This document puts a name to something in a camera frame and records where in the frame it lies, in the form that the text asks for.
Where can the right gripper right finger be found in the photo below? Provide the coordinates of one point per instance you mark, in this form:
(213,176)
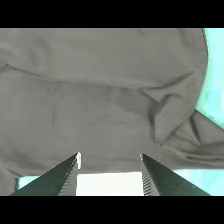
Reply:
(163,180)

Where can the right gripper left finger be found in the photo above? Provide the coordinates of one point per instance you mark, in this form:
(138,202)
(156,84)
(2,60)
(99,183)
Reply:
(55,179)

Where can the grey garment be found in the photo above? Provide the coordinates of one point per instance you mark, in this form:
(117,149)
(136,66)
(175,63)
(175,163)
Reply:
(100,93)

